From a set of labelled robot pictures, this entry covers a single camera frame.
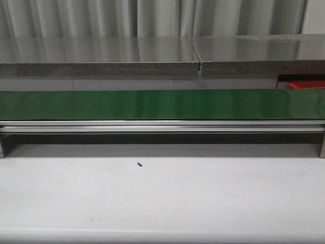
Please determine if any grey stone slab left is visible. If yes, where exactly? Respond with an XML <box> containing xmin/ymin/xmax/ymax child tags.
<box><xmin>1</xmin><ymin>37</ymin><xmax>199</xmax><ymax>77</ymax></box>

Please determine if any grey stone slab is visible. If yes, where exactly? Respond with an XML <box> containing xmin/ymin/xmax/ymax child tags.
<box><xmin>192</xmin><ymin>34</ymin><xmax>324</xmax><ymax>75</ymax></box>
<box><xmin>1</xmin><ymin>37</ymin><xmax>199</xmax><ymax>77</ymax></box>

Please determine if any red plastic tray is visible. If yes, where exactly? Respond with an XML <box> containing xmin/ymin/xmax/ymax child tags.
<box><xmin>288</xmin><ymin>80</ymin><xmax>325</xmax><ymax>89</ymax></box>

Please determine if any grey stone slab right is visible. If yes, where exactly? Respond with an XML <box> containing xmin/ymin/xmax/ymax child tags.
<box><xmin>192</xmin><ymin>34</ymin><xmax>324</xmax><ymax>75</ymax></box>

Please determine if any green conveyor belt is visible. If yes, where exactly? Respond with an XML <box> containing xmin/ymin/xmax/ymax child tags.
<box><xmin>1</xmin><ymin>88</ymin><xmax>324</xmax><ymax>120</ymax></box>

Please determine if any right metal conveyor leg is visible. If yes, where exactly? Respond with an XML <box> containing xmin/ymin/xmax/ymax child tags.
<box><xmin>319</xmin><ymin>135</ymin><xmax>325</xmax><ymax>159</ymax></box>

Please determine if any metal conveyor leg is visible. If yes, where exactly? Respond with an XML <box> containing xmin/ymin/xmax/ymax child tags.
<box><xmin>0</xmin><ymin>135</ymin><xmax>12</xmax><ymax>158</ymax></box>
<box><xmin>319</xmin><ymin>135</ymin><xmax>325</xmax><ymax>159</ymax></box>

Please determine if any left metal conveyor leg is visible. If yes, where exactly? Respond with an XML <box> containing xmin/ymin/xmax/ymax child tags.
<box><xmin>0</xmin><ymin>135</ymin><xmax>12</xmax><ymax>158</ymax></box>

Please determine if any grey pleated curtain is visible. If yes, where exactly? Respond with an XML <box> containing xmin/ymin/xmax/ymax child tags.
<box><xmin>1</xmin><ymin>1</ymin><xmax>324</xmax><ymax>38</ymax></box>

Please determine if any aluminium conveyor frame rail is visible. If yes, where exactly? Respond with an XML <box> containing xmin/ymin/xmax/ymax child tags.
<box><xmin>1</xmin><ymin>119</ymin><xmax>324</xmax><ymax>134</ymax></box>

